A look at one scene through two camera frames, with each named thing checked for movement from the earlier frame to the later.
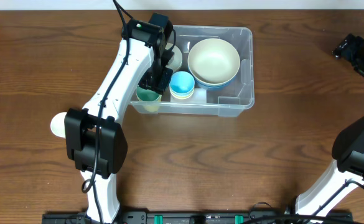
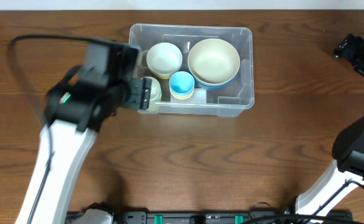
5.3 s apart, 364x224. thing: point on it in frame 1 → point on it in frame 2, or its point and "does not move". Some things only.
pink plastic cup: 182,97 does not move
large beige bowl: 213,61 does not move
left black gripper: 154,83 → 142,93
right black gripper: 346,48 does not move
